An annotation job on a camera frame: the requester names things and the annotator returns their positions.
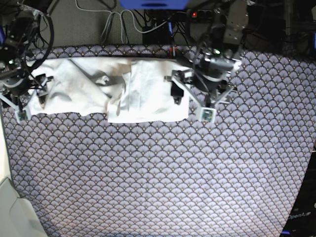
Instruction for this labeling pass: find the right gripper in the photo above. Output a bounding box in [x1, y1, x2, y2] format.
[0, 74, 53, 123]

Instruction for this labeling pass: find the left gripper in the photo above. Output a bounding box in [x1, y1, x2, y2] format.
[164, 69, 237, 122]

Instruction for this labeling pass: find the white T-shirt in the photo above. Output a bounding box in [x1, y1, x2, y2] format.
[28, 57, 190, 123]

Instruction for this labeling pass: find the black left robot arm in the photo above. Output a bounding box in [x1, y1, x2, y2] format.
[165, 0, 248, 122]

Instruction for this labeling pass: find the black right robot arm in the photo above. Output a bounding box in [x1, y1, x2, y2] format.
[0, 0, 54, 122]

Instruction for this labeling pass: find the red table clamp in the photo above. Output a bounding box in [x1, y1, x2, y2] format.
[169, 45, 177, 59]

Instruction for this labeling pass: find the black power adapter box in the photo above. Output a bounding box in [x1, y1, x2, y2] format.
[142, 24, 172, 45]

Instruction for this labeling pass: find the black power strip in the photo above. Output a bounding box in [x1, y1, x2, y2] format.
[187, 9, 213, 20]

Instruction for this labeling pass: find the blue box overhead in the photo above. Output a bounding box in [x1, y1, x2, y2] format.
[119, 0, 189, 10]

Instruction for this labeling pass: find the patterned purple table cloth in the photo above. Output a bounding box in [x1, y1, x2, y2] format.
[2, 51, 316, 237]

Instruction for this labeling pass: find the black case with logo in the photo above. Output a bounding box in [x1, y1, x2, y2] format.
[280, 152, 316, 237]

